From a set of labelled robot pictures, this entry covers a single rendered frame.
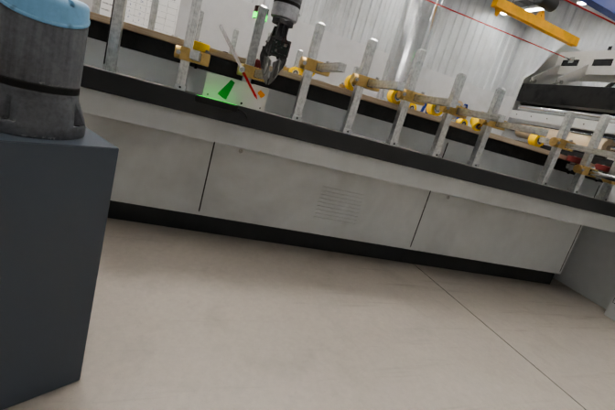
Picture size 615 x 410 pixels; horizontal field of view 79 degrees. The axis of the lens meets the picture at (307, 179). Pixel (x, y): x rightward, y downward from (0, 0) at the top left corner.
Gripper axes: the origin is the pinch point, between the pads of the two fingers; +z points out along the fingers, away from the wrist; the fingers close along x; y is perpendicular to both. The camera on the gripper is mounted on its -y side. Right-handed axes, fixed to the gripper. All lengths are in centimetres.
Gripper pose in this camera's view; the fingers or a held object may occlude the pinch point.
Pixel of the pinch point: (267, 80)
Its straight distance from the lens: 133.9
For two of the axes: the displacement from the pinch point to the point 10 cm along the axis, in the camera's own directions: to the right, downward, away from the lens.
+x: 9.3, 2.0, 3.0
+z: -2.6, 9.5, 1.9
